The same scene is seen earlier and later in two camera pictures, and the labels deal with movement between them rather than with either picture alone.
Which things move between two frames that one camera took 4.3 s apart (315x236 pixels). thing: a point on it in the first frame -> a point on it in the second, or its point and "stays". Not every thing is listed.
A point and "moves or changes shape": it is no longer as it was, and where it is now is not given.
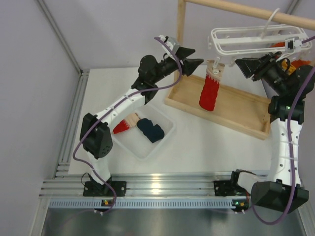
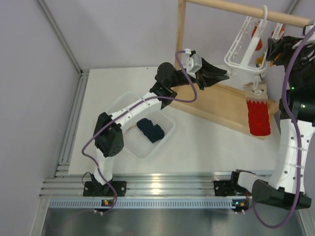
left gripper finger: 190,65 -> 211,80
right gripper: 249,66 -> 283,45
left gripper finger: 182,52 -> 208,68
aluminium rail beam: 175,184 stays
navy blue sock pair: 153,132 stays
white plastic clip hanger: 233,42 moves or changes shape
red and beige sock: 210,90 -> 258,110
